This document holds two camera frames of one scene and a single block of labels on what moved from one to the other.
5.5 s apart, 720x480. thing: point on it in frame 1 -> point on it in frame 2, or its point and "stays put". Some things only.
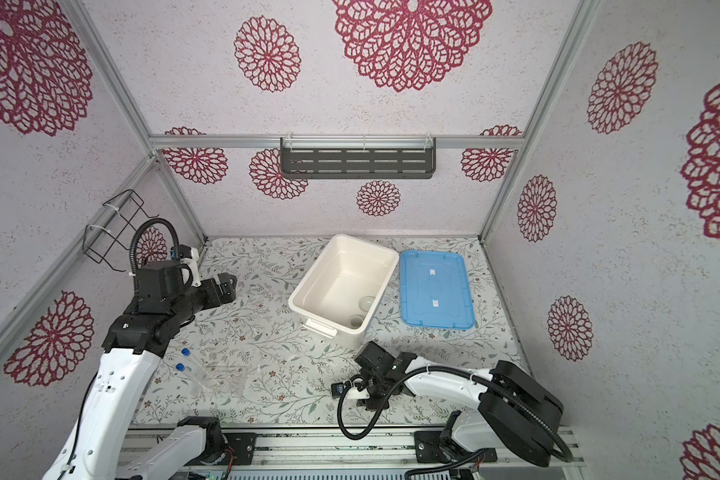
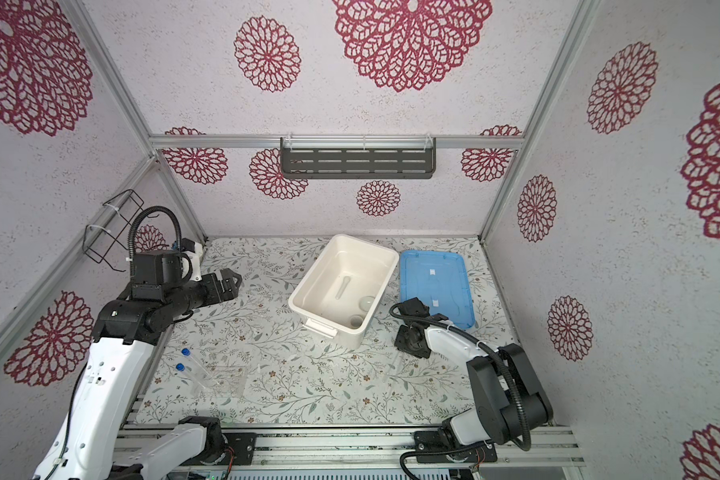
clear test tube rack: x=220 y=380 stays put
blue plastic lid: x=434 y=290 stays put
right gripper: x=376 y=404 -> x=399 y=341
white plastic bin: x=340 y=292 stays put
